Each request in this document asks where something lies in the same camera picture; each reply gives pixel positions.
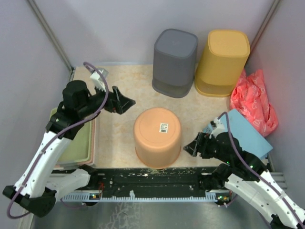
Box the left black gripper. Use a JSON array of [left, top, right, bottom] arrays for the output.
[[78, 80, 135, 118]]

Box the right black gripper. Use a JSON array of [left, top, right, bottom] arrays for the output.
[[183, 131, 232, 164]]

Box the orange capybara bucket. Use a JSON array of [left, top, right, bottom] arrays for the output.
[[133, 107, 182, 169]]

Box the blue plastic basket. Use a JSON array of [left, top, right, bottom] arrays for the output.
[[203, 109, 273, 160]]

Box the grey mesh bin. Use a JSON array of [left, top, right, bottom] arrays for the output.
[[152, 29, 198, 98]]

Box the yellow mesh bin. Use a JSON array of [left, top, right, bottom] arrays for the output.
[[194, 29, 250, 97]]

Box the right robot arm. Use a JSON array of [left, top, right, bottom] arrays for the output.
[[183, 132, 305, 229]]

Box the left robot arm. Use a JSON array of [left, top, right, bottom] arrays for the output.
[[2, 80, 136, 219]]

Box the green plastic basket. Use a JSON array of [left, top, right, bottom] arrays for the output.
[[55, 120, 95, 168]]

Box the pink plastic basket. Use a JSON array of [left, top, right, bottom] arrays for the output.
[[77, 120, 97, 166]]

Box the red plastic bag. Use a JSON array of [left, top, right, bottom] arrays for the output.
[[229, 69, 279, 137]]

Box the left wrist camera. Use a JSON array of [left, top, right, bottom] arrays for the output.
[[90, 68, 109, 92]]

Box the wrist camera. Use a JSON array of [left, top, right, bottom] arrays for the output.
[[90, 68, 109, 92], [208, 117, 226, 138]]

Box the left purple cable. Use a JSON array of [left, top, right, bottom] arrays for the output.
[[6, 62, 110, 219]]

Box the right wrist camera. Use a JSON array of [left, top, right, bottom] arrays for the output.
[[208, 117, 226, 138]]

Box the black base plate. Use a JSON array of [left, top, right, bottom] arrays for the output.
[[80, 167, 229, 198]]

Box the grey cable duct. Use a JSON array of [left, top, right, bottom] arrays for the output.
[[59, 189, 233, 202]]

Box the aluminium rail frame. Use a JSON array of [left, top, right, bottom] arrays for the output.
[[18, 173, 296, 229]]

